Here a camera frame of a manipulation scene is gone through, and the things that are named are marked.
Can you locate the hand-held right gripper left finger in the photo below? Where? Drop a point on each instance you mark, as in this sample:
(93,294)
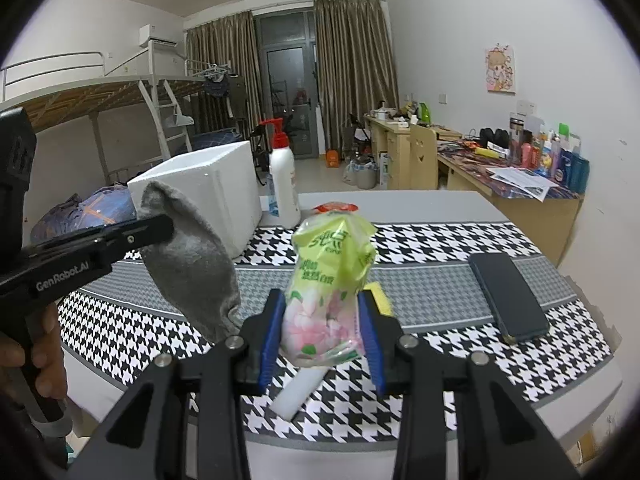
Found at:
(270,340)

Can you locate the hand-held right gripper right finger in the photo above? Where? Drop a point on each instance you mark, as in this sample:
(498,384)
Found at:
(372,340)

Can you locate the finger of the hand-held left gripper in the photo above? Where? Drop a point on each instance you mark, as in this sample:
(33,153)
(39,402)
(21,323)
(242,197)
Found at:
(150,230)

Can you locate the yellow scrubbing sponge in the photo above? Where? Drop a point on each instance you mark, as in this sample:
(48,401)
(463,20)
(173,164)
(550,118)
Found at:
(381,301)

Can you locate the grey sock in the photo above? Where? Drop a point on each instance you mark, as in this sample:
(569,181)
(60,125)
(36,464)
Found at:
(195,270)

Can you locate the white foam strip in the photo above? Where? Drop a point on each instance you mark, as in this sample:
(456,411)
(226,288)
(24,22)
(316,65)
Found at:
(297,395)

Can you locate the green tissue pack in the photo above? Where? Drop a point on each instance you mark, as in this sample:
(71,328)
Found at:
(325,285)

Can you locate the white foam box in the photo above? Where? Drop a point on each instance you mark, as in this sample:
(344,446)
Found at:
(225,185)

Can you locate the person's left hand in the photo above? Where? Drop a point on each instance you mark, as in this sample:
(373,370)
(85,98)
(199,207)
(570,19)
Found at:
(55,355)

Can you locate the blue and orange blanket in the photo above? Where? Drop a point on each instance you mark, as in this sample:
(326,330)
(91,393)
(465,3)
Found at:
(80,215)

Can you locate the houndstooth table mat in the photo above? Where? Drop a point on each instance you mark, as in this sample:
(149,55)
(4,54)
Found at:
(440,370)

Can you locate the white bunk bed ladder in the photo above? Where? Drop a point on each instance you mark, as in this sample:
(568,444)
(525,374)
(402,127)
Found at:
(170,125)

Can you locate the blue plaid bedding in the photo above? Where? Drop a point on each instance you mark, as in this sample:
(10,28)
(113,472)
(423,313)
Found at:
(217,139)

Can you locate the white plastic hanger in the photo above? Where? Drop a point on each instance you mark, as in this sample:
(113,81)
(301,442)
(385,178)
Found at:
(182,117)

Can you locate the black folding chair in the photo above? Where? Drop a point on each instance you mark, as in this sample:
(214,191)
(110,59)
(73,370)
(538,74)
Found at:
(360,135)
(260,150)

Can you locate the red snack packet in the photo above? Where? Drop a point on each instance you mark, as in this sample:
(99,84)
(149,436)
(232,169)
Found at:
(335,206)

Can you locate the white lotion pump bottle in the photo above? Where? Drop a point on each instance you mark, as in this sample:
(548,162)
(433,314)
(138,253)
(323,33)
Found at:
(285,185)

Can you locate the dark smartphone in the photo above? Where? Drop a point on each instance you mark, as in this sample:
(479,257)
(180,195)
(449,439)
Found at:
(510,300)

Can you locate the white metal bunk bed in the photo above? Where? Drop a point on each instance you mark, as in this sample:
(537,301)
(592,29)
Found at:
(200,87)
(75,100)

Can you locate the hanging dark blue garment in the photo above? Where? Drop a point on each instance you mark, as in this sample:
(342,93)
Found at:
(216,87)

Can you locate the grey bucket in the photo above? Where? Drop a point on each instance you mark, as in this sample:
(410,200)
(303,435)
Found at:
(360,175)

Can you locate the white carton box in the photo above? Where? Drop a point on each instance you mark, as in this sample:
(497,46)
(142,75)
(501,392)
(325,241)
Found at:
(384,170)

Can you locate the white clothes hangers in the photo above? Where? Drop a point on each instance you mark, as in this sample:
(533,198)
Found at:
(210,69)

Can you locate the orange floor item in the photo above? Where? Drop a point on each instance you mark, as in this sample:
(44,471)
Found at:
(333,159)

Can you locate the wooden chair with smiley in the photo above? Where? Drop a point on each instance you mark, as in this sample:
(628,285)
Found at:
(422,157)

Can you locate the plain wooden desk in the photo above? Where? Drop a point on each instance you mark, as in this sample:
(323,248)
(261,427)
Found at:
(387,150)

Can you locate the brown curtain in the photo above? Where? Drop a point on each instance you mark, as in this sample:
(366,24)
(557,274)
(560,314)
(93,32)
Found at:
(355,70)
(220,50)

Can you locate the white air conditioner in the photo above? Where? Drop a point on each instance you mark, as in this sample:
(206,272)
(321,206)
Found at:
(157,35)

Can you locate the wooden desk with patterned cover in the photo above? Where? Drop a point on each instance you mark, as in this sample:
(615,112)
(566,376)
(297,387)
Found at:
(530,220)

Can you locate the glass balcony door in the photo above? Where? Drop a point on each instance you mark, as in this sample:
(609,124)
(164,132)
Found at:
(290,75)

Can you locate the printed paper sheets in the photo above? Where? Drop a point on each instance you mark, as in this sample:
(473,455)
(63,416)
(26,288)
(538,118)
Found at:
(522,182)

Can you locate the yellow tube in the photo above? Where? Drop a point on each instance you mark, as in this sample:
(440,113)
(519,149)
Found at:
(485,151)

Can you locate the green plastic bottle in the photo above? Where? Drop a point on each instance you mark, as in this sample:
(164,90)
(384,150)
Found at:
(424,114)

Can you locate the black rounded item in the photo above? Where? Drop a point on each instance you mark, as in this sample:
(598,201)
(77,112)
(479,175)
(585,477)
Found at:
(495,137)

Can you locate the row of toiletry bottles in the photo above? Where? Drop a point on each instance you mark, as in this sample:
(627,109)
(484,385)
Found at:
(555,160)

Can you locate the cartoon wall poster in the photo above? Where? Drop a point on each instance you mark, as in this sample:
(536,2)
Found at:
(500,69)

